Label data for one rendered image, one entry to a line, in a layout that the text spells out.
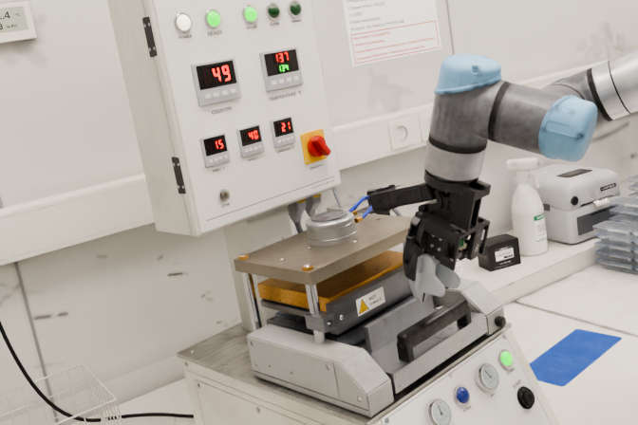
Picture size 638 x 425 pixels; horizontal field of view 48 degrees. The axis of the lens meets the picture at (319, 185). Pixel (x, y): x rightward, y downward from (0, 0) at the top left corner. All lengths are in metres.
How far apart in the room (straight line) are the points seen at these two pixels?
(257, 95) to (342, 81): 0.61
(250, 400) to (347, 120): 0.85
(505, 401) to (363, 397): 0.27
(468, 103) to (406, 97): 1.03
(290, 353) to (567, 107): 0.51
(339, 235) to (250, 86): 0.29
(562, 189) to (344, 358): 1.09
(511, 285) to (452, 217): 0.82
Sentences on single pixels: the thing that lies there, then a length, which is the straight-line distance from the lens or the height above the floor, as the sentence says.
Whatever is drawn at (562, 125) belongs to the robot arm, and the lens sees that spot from 0.87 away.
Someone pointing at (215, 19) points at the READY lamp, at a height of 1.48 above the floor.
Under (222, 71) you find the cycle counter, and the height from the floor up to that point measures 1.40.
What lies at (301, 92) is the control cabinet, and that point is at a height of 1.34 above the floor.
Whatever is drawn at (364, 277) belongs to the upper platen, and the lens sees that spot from 1.12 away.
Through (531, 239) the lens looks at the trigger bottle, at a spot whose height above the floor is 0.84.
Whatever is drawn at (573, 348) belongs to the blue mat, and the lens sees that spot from 1.55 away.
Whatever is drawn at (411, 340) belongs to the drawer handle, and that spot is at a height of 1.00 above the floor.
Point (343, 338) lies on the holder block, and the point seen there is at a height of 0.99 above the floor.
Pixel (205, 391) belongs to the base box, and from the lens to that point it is 1.30.
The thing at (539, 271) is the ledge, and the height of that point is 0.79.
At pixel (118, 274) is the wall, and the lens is 1.59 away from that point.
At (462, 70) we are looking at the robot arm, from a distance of 0.89.
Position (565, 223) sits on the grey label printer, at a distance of 1.99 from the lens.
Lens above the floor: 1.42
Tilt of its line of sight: 11 degrees down
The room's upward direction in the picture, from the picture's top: 10 degrees counter-clockwise
